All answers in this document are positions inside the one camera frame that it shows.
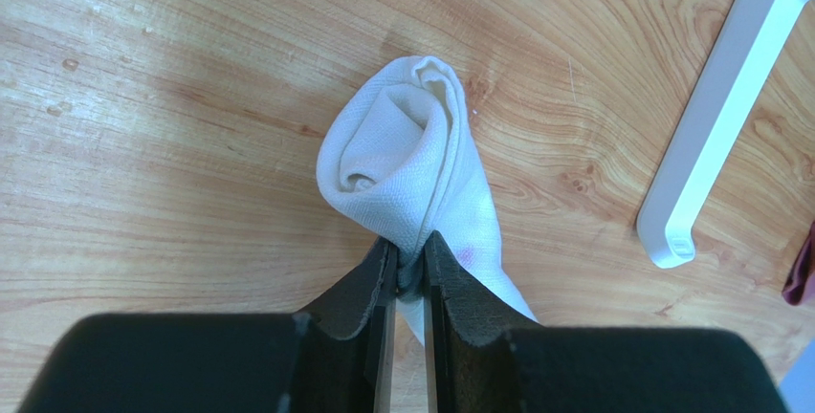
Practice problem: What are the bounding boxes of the white clothes rack stand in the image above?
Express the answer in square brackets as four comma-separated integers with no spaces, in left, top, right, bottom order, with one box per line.
[636,0,812,269]

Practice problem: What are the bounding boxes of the white cloth napkin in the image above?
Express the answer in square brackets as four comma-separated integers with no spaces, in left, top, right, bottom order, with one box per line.
[316,55,530,337]

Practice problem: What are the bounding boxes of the maroon shirt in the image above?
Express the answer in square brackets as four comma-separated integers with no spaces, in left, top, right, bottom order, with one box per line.
[782,224,815,306]

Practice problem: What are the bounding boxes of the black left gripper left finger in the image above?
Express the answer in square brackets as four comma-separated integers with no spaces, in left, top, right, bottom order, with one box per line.
[20,239,399,412]

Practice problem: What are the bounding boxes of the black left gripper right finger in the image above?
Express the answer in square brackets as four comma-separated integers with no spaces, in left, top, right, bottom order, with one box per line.
[422,232,786,412]

